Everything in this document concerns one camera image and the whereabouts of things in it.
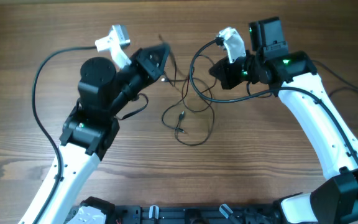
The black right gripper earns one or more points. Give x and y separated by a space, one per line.
238 73

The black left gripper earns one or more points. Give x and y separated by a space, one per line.
151 69

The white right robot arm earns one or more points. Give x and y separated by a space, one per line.
294 79

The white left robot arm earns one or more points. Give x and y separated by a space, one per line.
91 127

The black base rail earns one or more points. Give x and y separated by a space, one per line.
96 210

